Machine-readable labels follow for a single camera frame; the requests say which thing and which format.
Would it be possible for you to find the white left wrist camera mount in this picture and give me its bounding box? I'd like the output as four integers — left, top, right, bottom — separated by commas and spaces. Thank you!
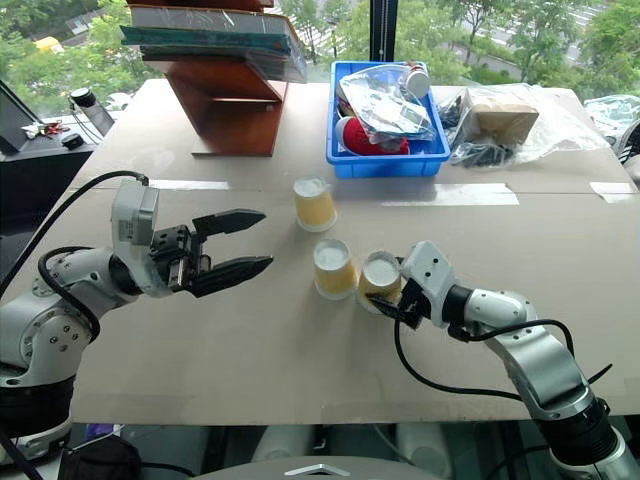
110, 179, 162, 297

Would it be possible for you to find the white bottle with red cap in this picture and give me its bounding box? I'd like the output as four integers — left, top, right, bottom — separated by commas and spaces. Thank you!
402, 61, 432, 98

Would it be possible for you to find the dark monitor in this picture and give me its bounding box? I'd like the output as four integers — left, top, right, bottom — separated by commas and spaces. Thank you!
0, 78, 42, 154

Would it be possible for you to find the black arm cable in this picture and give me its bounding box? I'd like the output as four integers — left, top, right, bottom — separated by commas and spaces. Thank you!
393, 314, 576, 404
0, 170, 152, 301

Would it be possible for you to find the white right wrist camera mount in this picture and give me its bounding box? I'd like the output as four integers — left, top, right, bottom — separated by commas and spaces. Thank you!
401, 240, 459, 329

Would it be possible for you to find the black cylinder with white top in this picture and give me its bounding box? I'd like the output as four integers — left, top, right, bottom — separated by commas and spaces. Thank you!
69, 87, 97, 109

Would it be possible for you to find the brown cardboard box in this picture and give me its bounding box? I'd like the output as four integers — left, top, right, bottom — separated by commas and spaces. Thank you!
464, 88, 541, 147

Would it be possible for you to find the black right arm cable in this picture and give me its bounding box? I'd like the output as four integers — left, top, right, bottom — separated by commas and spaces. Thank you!
393, 314, 576, 404

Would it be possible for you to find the bundle of black cables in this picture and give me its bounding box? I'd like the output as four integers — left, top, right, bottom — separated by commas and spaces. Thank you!
438, 94, 517, 169

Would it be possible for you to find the yellow paper cup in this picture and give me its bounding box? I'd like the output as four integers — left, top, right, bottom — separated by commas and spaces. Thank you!
312, 238, 360, 302
292, 175, 339, 234
355, 250, 404, 316

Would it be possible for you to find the thin white tape strip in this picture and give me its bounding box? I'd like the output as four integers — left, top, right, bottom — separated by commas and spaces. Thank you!
148, 178, 232, 192

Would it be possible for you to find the cardboard box in plastic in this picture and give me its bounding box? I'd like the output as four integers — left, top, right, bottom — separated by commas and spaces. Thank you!
437, 81, 612, 169

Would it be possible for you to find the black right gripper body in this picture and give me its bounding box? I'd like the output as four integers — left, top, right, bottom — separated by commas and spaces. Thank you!
396, 278, 433, 332

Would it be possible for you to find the dark tablet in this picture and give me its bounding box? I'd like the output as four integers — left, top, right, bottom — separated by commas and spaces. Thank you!
73, 98, 117, 139

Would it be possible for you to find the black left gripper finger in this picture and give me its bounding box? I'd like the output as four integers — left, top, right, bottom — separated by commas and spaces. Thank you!
187, 255, 275, 300
192, 209, 267, 241

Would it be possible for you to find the white machine with cables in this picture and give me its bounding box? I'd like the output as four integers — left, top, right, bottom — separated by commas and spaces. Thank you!
581, 93, 640, 182

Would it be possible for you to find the stack of wrapped folders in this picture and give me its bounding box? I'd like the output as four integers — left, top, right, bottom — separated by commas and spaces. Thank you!
119, 0, 309, 85

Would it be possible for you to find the grey robot torso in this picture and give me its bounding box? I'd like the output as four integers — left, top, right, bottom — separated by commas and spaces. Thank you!
193, 453, 454, 480

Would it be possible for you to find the clear plastic bag with papers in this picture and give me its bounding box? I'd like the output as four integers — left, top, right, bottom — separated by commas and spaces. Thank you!
337, 66, 437, 143

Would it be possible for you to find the red plush toy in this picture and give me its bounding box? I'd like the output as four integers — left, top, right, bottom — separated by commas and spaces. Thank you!
334, 115, 410, 157

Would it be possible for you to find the brown wooden shelf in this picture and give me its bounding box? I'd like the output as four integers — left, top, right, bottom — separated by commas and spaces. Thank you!
141, 0, 290, 159

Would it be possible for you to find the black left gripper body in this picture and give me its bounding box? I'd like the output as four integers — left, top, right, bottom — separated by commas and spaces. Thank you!
149, 224, 214, 295

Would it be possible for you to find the blue plastic bin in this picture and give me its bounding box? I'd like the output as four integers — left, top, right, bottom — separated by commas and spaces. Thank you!
325, 60, 453, 181

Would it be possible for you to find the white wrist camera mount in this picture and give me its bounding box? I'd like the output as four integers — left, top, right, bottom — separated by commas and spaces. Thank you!
401, 240, 459, 329
110, 179, 162, 297

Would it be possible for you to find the black bag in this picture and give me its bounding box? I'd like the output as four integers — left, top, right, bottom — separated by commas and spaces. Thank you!
56, 433, 145, 480

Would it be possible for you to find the black side desk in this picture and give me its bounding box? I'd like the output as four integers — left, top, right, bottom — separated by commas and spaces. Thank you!
0, 117, 96, 296

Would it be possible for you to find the short white tape strip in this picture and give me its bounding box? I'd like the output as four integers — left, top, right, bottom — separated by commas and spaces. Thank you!
588, 180, 640, 205

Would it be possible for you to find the red and white small item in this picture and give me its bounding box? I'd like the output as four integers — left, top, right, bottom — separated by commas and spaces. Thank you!
19, 119, 72, 140

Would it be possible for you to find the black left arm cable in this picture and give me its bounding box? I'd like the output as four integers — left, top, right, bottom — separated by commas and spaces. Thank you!
0, 170, 152, 301

